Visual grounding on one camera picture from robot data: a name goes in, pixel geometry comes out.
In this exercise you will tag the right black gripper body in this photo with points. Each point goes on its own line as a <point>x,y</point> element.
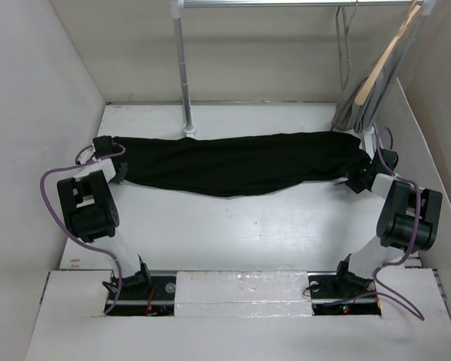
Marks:
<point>357,173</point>

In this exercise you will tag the black trousers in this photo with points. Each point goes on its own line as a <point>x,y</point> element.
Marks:
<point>244,166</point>

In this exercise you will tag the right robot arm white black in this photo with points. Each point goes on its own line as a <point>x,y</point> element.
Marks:
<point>408,221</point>

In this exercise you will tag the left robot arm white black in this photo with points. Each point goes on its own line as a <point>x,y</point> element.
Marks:
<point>90,215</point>

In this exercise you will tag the wooden hanger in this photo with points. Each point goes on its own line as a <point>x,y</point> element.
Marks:
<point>368,85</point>

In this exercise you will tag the grey hanging garment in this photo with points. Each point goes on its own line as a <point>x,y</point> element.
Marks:
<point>351,117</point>

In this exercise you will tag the silver clothes rack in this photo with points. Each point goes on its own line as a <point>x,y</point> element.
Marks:
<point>370,137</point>

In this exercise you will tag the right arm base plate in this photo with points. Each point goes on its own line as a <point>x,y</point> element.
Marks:
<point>331,297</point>

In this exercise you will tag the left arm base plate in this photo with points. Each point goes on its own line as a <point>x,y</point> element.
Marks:
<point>154,301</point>

